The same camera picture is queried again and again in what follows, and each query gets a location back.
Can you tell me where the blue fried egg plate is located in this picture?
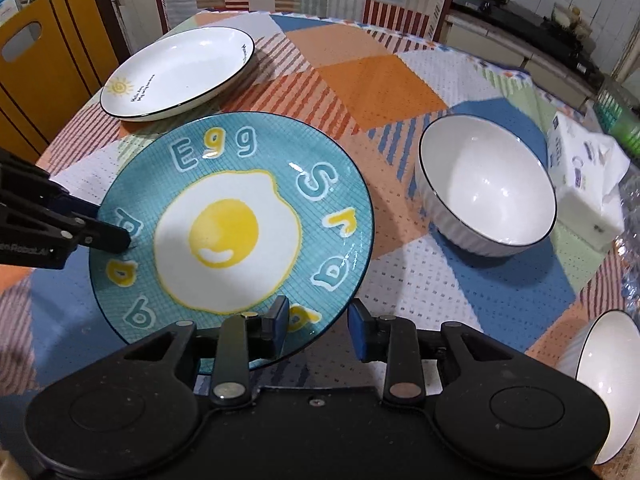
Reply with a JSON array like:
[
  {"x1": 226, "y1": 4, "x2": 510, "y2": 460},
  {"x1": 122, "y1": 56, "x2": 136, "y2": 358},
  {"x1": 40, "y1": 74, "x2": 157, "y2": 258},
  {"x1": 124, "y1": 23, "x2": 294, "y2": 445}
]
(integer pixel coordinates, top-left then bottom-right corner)
[{"x1": 88, "y1": 112, "x2": 375, "y2": 376}]

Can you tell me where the white ribbed bowl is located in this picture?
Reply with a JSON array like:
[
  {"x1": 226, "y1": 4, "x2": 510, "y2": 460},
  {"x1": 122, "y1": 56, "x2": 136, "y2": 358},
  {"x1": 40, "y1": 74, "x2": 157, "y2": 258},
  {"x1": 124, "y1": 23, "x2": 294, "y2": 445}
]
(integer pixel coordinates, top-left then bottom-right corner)
[
  {"x1": 417, "y1": 114, "x2": 558, "y2": 260},
  {"x1": 556, "y1": 309, "x2": 640, "y2": 466}
]

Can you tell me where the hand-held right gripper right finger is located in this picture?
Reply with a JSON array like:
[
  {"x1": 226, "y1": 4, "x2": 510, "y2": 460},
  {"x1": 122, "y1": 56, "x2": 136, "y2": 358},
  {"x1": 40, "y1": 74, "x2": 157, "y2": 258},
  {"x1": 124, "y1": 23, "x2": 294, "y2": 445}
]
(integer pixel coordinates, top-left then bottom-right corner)
[{"x1": 348, "y1": 299, "x2": 517, "y2": 407}]

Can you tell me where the white tissue pack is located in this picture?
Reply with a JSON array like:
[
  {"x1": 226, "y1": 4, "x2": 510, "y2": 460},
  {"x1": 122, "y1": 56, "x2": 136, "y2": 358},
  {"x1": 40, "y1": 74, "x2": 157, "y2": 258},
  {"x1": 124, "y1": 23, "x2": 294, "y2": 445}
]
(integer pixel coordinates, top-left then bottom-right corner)
[{"x1": 546, "y1": 112, "x2": 631, "y2": 249}]

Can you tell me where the black gas stove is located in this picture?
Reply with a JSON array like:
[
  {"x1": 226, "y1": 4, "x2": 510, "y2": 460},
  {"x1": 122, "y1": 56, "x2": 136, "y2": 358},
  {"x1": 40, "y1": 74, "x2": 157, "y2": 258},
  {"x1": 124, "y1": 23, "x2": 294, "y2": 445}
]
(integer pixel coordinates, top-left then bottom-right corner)
[{"x1": 449, "y1": 0, "x2": 605, "y2": 87}]

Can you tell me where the green plastic basket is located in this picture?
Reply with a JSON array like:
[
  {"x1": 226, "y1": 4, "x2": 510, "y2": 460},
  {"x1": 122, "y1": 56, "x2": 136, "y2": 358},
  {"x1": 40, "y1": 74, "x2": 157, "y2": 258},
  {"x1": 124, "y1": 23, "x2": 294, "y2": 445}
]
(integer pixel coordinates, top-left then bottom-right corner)
[{"x1": 591, "y1": 76, "x2": 640, "y2": 147}]

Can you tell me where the wooden chair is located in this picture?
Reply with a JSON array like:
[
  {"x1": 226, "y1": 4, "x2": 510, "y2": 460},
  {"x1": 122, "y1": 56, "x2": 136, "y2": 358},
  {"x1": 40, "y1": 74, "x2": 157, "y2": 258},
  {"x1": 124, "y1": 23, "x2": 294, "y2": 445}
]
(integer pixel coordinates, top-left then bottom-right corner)
[{"x1": 0, "y1": 0, "x2": 132, "y2": 164}]

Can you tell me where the patchwork tablecloth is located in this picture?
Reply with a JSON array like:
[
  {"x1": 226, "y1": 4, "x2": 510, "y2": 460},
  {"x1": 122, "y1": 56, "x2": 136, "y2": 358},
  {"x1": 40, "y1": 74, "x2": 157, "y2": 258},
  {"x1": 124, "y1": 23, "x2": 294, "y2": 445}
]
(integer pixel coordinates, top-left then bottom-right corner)
[{"x1": 0, "y1": 9, "x2": 640, "y2": 411}]

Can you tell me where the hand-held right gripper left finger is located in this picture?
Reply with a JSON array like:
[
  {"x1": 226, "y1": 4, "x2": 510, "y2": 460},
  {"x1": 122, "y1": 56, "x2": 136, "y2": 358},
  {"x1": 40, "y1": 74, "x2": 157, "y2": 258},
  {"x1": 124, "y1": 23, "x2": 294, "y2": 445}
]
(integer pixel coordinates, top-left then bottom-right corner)
[{"x1": 122, "y1": 296, "x2": 292, "y2": 409}]

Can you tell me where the white sun print plate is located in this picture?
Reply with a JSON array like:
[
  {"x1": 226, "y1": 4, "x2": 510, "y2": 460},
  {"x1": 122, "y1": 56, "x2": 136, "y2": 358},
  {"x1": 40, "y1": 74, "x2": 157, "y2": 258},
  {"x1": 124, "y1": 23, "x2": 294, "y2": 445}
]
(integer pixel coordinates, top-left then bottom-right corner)
[{"x1": 99, "y1": 24, "x2": 256, "y2": 122}]

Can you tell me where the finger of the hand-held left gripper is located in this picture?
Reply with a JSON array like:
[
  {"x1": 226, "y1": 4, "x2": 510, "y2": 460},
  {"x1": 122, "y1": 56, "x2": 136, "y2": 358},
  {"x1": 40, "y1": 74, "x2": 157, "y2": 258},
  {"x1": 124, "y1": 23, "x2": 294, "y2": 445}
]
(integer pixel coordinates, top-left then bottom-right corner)
[
  {"x1": 0, "y1": 204, "x2": 135, "y2": 255},
  {"x1": 0, "y1": 148, "x2": 102, "y2": 219}
]

